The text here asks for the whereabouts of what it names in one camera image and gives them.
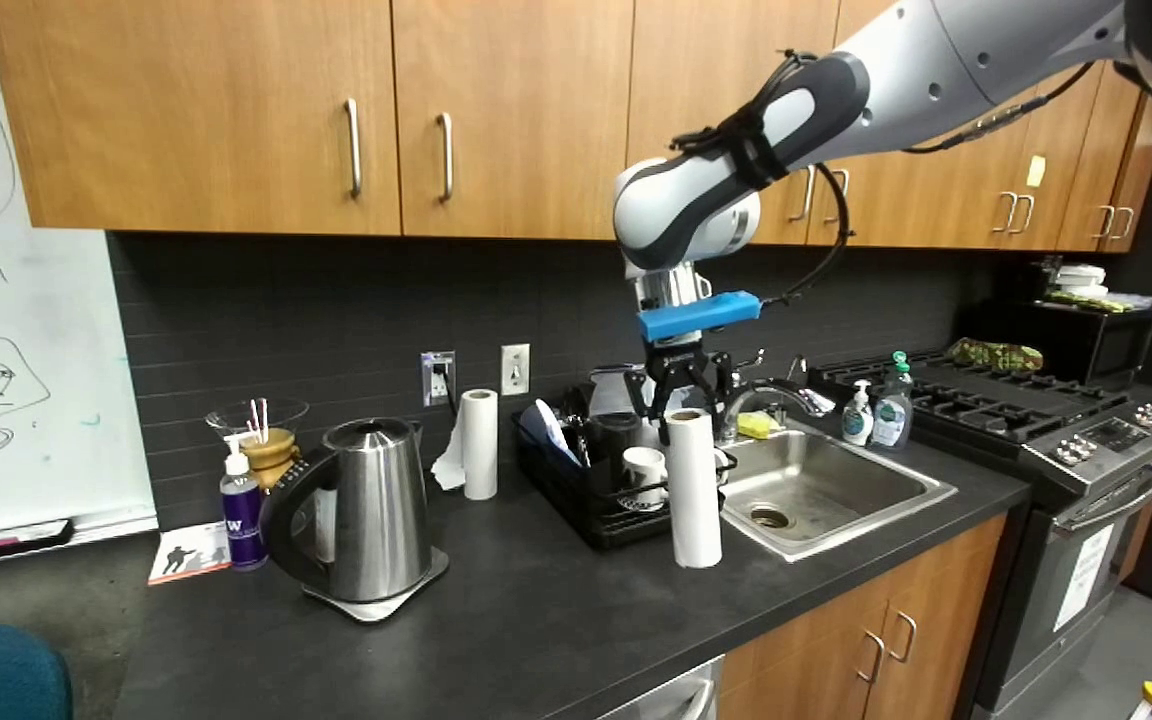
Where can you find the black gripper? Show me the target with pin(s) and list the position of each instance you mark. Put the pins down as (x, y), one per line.
(684, 363)

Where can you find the slim white tissue roll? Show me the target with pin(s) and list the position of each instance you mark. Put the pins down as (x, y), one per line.
(693, 493)

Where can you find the grey white Franka robot arm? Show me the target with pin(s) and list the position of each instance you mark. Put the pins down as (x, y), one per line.
(920, 65)

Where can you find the white tissue roll loose sheet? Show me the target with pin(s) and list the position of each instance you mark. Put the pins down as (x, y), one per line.
(476, 443)

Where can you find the yellow sponge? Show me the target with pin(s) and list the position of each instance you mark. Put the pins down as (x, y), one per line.
(758, 424)

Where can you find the chrome faucet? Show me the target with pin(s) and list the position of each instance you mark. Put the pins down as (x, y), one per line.
(769, 398)

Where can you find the clear plastic container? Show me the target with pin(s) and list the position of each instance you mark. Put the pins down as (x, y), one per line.
(615, 389)

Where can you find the white mug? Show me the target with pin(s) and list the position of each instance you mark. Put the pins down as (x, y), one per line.
(647, 469)

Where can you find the black mug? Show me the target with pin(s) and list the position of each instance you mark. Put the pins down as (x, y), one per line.
(615, 436)

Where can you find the white plate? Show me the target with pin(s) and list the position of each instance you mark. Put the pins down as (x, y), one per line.
(551, 428)

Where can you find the black dish rack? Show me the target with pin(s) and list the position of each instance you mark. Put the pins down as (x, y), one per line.
(588, 513)

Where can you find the white soap dispenser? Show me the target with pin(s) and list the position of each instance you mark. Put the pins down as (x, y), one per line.
(859, 416)

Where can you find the stainless steel sink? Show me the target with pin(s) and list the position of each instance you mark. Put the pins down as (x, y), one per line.
(841, 501)

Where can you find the blue dish soap bottle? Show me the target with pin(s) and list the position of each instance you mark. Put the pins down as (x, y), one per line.
(894, 409)

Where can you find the wooden base cabinet door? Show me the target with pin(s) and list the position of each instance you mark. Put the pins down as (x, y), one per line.
(788, 666)
(948, 600)

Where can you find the stainless steel dishwasher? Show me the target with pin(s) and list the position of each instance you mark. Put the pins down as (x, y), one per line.
(663, 696)

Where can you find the green bundle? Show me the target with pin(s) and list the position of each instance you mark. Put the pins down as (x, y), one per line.
(997, 358)

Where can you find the stainless steel electric kettle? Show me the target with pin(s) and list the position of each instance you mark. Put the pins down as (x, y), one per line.
(379, 513)

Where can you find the silver kettle base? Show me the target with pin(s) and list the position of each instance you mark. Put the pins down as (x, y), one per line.
(383, 608)

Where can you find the black microwave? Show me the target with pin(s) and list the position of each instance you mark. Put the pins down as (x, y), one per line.
(1080, 345)

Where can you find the black gas stove oven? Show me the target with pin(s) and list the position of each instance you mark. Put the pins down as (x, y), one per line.
(1080, 452)

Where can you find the white stacked bowls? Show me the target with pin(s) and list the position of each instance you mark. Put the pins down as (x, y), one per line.
(1079, 283)

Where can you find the yellow sticky tag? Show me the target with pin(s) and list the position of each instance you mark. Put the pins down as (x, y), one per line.
(1033, 169)

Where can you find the glass jar amber contents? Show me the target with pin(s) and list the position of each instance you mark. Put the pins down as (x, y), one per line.
(273, 462)

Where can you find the clear glass cup with sticks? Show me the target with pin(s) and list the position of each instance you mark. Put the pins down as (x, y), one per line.
(258, 416)

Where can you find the purple soap pump bottle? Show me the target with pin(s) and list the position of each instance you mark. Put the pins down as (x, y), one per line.
(243, 522)

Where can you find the white printed leaflet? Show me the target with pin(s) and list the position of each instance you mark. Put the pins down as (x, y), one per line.
(190, 551)

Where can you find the white whiteboard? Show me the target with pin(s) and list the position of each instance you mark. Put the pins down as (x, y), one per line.
(40, 266)

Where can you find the black whiteboard marker tray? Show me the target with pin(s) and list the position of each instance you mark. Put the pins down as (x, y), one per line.
(3, 541)

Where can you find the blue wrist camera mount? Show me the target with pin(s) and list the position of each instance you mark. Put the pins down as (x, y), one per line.
(698, 316)

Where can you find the white wall outlet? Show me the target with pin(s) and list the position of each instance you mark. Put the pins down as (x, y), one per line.
(513, 368)

